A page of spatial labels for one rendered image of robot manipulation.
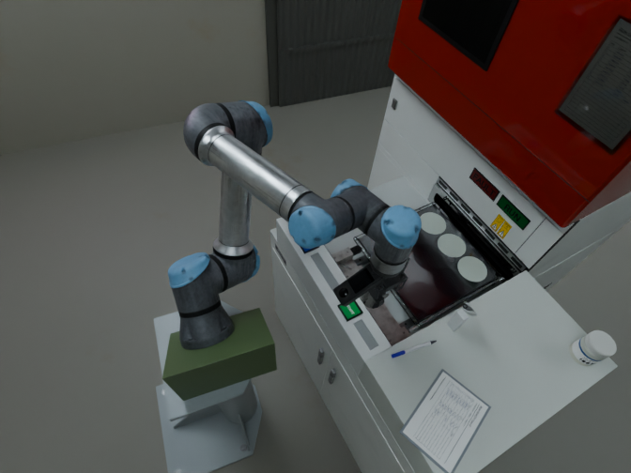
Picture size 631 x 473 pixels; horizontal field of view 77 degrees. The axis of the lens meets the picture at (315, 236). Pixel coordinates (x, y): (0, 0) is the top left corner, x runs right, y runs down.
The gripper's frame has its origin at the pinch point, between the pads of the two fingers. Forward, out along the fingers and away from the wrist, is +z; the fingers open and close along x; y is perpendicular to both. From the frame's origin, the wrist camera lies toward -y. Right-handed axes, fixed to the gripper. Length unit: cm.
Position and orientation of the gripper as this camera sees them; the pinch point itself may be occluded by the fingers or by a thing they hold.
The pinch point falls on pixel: (364, 303)
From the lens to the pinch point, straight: 105.2
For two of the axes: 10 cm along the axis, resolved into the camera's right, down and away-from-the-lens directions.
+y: 8.7, -3.7, 3.2
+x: -4.9, -7.4, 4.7
